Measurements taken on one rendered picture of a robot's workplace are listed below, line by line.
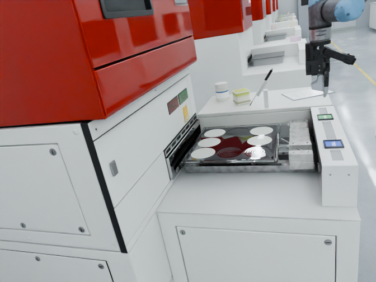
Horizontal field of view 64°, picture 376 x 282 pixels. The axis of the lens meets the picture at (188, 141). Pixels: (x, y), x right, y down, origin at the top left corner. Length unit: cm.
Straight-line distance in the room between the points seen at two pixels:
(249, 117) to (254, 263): 68
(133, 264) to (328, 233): 58
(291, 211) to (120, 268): 55
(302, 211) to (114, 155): 58
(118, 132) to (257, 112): 79
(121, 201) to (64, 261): 33
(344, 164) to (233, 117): 68
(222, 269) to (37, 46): 89
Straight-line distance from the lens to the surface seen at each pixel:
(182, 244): 112
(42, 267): 121
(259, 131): 137
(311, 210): 100
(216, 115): 150
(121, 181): 87
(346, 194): 100
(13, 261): 130
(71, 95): 76
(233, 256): 110
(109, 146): 82
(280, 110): 146
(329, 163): 96
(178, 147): 123
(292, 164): 114
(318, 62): 122
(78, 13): 72
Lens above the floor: 140
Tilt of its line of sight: 21 degrees down
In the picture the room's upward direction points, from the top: 10 degrees counter-clockwise
